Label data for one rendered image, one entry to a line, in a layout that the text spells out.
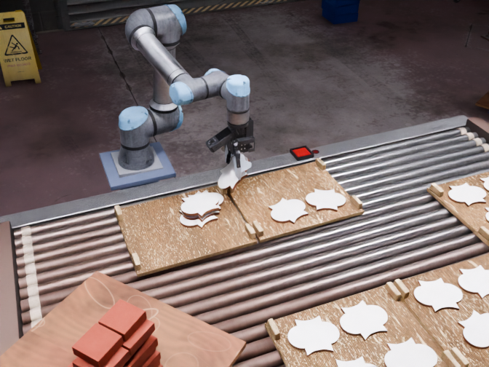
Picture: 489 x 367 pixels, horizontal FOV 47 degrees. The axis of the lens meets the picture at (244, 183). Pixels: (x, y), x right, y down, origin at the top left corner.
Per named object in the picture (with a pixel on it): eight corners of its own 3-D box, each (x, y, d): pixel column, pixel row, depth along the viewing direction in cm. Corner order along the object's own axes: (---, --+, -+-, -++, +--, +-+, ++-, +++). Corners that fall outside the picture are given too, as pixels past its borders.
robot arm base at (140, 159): (117, 153, 241) (115, 132, 235) (152, 150, 244) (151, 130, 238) (118, 172, 228) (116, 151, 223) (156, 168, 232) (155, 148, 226)
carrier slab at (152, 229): (114, 212, 201) (113, 209, 200) (220, 187, 214) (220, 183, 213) (137, 277, 175) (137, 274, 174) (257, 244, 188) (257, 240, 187)
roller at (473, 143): (17, 255, 190) (14, 244, 187) (477, 143, 248) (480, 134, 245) (19, 264, 186) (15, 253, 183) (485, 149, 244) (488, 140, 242)
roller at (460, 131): (16, 237, 197) (12, 226, 195) (463, 133, 256) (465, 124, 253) (17, 245, 194) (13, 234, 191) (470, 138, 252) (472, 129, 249)
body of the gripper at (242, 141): (255, 153, 194) (255, 122, 187) (232, 158, 191) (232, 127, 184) (246, 142, 200) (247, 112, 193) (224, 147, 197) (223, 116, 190)
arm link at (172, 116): (140, 128, 237) (137, 3, 204) (170, 119, 245) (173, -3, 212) (153, 142, 230) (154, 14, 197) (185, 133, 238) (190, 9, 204)
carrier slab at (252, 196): (223, 186, 214) (223, 183, 213) (316, 164, 227) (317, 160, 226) (260, 243, 188) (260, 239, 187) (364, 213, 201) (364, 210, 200)
